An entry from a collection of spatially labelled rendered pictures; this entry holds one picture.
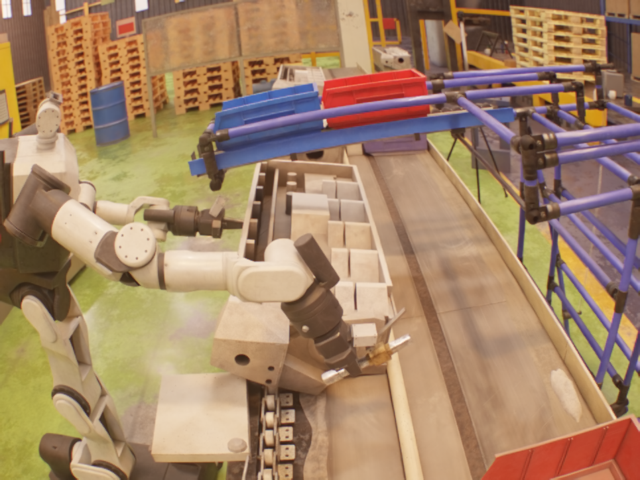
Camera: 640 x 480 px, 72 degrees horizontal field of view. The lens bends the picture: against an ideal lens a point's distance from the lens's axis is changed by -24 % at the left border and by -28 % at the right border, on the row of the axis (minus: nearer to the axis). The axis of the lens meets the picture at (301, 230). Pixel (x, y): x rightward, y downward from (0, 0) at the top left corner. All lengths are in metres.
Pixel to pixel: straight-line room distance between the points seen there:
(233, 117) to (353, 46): 5.74
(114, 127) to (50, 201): 6.90
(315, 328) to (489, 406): 0.49
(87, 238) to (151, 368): 1.85
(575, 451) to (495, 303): 0.73
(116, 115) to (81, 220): 6.93
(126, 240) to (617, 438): 1.01
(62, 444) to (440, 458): 1.32
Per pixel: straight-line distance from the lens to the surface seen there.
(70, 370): 1.55
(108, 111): 7.88
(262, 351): 1.19
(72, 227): 1.01
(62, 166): 1.20
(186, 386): 1.32
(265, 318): 1.20
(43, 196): 1.06
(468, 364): 1.37
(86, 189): 1.63
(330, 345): 1.01
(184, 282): 0.95
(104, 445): 1.75
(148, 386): 2.67
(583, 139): 1.09
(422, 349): 1.43
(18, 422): 2.75
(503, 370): 1.36
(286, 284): 0.92
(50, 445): 1.98
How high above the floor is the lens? 1.61
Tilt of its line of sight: 24 degrees down
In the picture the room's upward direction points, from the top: 6 degrees counter-clockwise
